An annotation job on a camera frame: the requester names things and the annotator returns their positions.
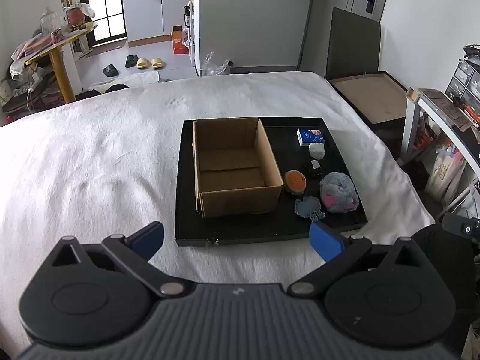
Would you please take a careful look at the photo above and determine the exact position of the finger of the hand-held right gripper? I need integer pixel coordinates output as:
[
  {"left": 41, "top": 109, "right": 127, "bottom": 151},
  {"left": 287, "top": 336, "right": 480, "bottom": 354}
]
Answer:
[{"left": 442, "top": 212, "right": 480, "bottom": 241}]

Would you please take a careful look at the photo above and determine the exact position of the large grey pink plush toy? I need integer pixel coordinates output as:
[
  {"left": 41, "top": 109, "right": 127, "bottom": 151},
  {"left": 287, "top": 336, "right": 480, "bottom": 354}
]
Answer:
[{"left": 319, "top": 172, "right": 360, "bottom": 214}]

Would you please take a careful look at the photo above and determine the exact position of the small grey-blue plush toy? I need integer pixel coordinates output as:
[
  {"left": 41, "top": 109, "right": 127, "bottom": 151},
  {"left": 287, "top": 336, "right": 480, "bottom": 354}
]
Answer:
[{"left": 294, "top": 196, "right": 326, "bottom": 222}]

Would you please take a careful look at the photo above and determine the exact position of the grey drawer organizer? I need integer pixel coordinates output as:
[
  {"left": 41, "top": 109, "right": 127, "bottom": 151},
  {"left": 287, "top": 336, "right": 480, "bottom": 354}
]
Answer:
[{"left": 444, "top": 58, "right": 480, "bottom": 109}]

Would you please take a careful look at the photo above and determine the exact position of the beige paper bag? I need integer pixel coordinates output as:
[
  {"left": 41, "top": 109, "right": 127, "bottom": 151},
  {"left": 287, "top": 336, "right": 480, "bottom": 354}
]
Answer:
[{"left": 425, "top": 145, "right": 466, "bottom": 202}]

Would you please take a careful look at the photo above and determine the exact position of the white narrow shelf rack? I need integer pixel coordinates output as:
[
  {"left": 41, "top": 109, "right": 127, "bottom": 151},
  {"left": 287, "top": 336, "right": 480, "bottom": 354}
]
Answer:
[{"left": 187, "top": 0, "right": 200, "bottom": 67}]

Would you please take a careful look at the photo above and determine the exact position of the black tray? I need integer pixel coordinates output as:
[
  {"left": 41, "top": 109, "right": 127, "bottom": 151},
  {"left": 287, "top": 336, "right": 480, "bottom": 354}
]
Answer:
[{"left": 174, "top": 117, "right": 369, "bottom": 247}]

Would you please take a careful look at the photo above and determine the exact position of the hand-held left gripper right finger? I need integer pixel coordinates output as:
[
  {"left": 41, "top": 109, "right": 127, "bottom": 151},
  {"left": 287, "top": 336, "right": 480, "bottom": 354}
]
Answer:
[{"left": 287, "top": 221, "right": 432, "bottom": 298}]

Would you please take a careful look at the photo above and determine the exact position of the orange cardboard carton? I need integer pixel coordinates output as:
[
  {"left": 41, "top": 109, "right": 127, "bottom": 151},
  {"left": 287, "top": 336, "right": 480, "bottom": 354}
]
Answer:
[{"left": 171, "top": 25, "right": 190, "bottom": 55}]

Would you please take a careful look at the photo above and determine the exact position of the grey pole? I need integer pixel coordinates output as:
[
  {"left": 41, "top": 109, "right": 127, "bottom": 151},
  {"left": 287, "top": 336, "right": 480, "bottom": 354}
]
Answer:
[{"left": 297, "top": 0, "right": 316, "bottom": 71}]

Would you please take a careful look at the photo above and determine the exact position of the brown cardboard box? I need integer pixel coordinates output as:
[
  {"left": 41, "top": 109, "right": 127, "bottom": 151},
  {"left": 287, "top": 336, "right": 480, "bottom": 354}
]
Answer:
[{"left": 192, "top": 117, "right": 284, "bottom": 219}]

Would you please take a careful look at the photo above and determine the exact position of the yellow round table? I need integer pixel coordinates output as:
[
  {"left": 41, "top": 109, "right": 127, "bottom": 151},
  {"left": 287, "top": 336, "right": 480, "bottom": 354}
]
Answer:
[{"left": 24, "top": 22, "right": 99, "bottom": 104}]

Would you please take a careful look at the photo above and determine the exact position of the clear glass jar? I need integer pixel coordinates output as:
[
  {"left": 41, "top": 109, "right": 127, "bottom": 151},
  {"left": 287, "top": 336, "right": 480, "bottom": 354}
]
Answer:
[{"left": 40, "top": 7, "right": 62, "bottom": 37}]

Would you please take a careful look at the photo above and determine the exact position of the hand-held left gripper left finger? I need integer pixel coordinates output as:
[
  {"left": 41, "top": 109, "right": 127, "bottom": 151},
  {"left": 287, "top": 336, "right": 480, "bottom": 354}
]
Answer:
[{"left": 49, "top": 221, "right": 186, "bottom": 299}]

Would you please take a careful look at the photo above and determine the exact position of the black table with brown top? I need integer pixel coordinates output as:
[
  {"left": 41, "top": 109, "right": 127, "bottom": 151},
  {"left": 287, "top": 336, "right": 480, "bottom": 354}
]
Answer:
[{"left": 329, "top": 70, "right": 410, "bottom": 158}]

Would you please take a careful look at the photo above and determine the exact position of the dark folding board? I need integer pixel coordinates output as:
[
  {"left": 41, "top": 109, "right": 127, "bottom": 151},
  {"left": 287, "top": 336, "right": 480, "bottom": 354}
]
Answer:
[{"left": 324, "top": 7, "right": 382, "bottom": 82}]

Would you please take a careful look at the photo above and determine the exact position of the glass balcony door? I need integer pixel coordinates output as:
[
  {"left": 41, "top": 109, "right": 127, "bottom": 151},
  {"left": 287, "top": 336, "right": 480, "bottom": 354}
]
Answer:
[{"left": 83, "top": 0, "right": 127, "bottom": 44}]

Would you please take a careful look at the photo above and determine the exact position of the blue tissue packet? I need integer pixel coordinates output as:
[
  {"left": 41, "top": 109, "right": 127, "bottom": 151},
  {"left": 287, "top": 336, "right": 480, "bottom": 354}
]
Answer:
[{"left": 297, "top": 128, "right": 325, "bottom": 147}]

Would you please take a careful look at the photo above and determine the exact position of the black object with white label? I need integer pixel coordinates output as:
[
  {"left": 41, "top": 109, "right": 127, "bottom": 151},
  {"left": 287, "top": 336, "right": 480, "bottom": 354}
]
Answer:
[{"left": 303, "top": 159, "right": 325, "bottom": 179}]

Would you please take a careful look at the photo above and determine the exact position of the white desk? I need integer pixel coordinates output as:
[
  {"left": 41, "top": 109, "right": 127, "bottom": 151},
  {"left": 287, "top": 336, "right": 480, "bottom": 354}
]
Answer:
[{"left": 400, "top": 87, "right": 480, "bottom": 218}]

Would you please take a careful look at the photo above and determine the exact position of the white floor towel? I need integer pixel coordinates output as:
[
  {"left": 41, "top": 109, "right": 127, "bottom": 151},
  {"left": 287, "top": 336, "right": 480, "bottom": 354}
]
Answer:
[{"left": 85, "top": 71, "right": 161, "bottom": 91}]

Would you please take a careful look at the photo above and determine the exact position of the orange burger plush toy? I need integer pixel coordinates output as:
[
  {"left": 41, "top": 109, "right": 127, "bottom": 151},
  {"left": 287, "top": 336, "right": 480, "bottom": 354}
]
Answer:
[{"left": 284, "top": 170, "right": 307, "bottom": 196}]

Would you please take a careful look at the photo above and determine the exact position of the red-label jar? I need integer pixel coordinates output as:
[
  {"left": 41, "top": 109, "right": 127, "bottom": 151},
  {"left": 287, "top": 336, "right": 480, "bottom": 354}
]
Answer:
[{"left": 63, "top": 4, "right": 88, "bottom": 32}]

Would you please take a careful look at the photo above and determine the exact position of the white kitchen cabinet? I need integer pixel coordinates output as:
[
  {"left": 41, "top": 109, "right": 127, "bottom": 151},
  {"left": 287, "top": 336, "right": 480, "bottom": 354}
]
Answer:
[{"left": 121, "top": 0, "right": 196, "bottom": 44}]

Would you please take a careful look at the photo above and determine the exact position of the pile of clutter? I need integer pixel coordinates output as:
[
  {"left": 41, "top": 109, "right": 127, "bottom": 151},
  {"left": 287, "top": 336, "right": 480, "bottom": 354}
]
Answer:
[{"left": 0, "top": 32, "right": 51, "bottom": 115}]

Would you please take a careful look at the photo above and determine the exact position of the clear plastic bag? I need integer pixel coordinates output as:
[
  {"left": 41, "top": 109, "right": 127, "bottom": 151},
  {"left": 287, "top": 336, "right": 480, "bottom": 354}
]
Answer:
[{"left": 203, "top": 50, "right": 234, "bottom": 76}]

